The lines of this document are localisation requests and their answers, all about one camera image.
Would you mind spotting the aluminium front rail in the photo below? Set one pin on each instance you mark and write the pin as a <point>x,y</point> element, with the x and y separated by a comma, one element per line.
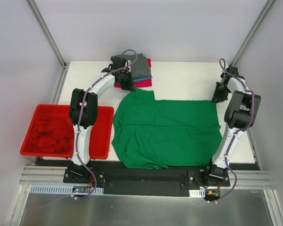
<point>42,175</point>

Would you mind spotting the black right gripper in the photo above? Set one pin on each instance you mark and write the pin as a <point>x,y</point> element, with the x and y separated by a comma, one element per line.
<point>218,93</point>

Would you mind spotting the right white cable duct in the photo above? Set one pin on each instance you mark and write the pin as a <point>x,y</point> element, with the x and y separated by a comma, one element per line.
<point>197,193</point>

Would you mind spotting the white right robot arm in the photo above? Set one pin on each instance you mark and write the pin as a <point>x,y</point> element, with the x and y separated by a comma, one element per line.
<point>239,116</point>

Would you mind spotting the aluminium frame post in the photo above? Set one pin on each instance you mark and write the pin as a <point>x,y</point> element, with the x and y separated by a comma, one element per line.
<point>255,27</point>
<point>46,32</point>

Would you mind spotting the right aluminium frame post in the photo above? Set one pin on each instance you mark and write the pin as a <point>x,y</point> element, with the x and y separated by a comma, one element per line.
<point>255,27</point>

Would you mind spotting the folded teal t-shirt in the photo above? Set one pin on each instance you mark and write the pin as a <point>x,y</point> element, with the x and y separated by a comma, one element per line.
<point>142,79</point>

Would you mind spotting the white cable duct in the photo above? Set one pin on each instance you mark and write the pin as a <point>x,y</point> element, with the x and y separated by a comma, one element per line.
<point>197,193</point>
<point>55,189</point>

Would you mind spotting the red t-shirt in bin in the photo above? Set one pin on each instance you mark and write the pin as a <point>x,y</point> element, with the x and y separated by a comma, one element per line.
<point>51,134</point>

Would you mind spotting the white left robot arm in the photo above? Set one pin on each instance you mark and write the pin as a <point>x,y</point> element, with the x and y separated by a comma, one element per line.
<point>84,113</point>

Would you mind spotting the red plastic bin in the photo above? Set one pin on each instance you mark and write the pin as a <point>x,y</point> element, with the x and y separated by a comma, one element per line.
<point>100,134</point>

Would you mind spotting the folded grey t-shirt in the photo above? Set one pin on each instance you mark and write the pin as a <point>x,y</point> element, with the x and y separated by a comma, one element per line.
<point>140,68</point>

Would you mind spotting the folded pink t-shirt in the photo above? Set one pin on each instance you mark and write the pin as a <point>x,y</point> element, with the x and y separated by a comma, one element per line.
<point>140,84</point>

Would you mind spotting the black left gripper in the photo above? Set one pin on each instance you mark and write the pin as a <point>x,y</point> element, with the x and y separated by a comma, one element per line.
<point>128,84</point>

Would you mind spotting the left white cable duct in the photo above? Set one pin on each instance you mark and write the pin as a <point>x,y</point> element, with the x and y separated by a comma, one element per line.
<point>55,189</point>

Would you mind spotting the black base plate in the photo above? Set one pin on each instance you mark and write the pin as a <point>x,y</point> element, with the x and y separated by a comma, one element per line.
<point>115,178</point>

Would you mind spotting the left aluminium frame post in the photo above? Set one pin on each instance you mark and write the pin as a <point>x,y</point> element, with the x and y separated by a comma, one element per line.
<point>46,32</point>

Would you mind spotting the green t-shirt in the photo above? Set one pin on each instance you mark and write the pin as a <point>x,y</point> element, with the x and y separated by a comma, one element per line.
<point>157,134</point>

